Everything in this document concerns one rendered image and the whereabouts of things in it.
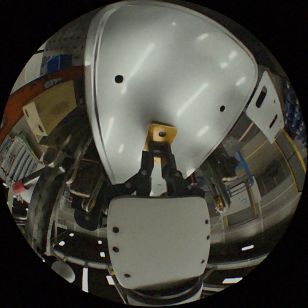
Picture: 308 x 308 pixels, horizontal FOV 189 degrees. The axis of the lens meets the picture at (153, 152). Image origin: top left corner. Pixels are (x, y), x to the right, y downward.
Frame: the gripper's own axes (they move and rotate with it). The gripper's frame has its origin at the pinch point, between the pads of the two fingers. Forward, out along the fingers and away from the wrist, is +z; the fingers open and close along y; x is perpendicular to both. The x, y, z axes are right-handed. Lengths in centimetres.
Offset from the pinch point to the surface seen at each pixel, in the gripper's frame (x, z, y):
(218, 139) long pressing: 3.8, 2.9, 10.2
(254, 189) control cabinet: -253, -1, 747
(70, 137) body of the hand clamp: 1.8, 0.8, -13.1
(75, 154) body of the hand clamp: -1.1, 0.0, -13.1
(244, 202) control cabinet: -351, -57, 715
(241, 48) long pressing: 18.6, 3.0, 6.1
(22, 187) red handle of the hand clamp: 0.5, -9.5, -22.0
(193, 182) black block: -17.3, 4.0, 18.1
